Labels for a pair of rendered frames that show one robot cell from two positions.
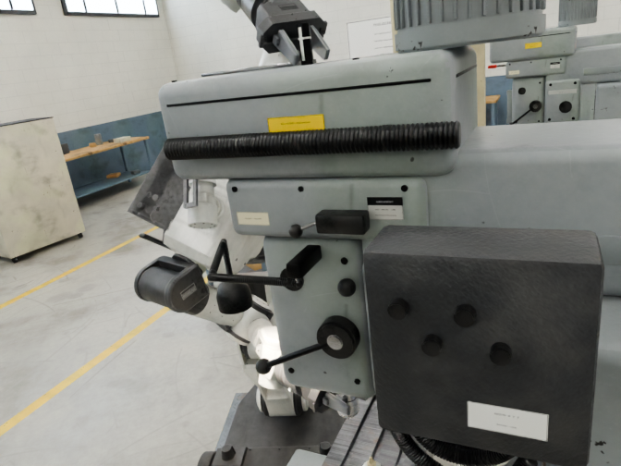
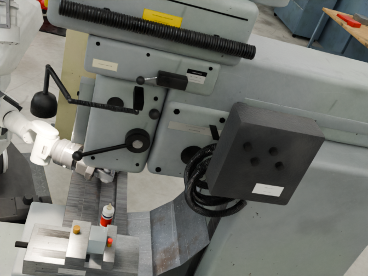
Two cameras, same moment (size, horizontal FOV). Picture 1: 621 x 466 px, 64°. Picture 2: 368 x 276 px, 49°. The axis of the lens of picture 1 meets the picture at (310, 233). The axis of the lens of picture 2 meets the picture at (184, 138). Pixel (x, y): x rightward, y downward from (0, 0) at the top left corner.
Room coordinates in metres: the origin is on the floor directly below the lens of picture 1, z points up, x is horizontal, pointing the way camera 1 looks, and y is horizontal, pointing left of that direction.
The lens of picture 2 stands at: (-0.02, 0.51, 2.10)
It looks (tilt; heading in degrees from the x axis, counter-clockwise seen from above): 33 degrees down; 317
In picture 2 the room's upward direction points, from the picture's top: 19 degrees clockwise
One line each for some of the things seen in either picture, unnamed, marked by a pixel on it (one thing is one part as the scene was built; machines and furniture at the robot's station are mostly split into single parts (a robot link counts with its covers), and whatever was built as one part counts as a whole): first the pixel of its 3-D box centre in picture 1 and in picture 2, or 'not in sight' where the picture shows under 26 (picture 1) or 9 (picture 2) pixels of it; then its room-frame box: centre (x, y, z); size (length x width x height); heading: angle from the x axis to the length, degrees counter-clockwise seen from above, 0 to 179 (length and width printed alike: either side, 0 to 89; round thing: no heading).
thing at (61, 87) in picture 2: (217, 259); (59, 84); (0.84, 0.17, 1.58); 0.17 x 0.01 x 0.01; 0
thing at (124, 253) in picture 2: not in sight; (85, 250); (0.72, 0.07, 1.02); 0.35 x 0.15 x 0.11; 61
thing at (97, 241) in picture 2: not in sight; (97, 239); (0.71, 0.04, 1.08); 0.06 x 0.05 x 0.06; 151
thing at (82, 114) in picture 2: not in sight; (82, 111); (0.90, 0.07, 1.44); 0.04 x 0.04 x 0.21; 63
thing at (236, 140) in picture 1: (296, 142); (162, 30); (0.70, 0.00, 1.79); 0.45 x 0.04 x 0.04; 63
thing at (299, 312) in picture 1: (336, 295); (123, 111); (0.85, -0.03, 1.47); 0.21 x 0.19 x 0.32; 153
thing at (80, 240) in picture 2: not in sight; (78, 242); (0.74, 0.09, 1.06); 0.15 x 0.06 x 0.04; 151
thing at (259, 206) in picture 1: (344, 189); (151, 50); (0.83, -0.07, 1.68); 0.34 x 0.24 x 0.10; 63
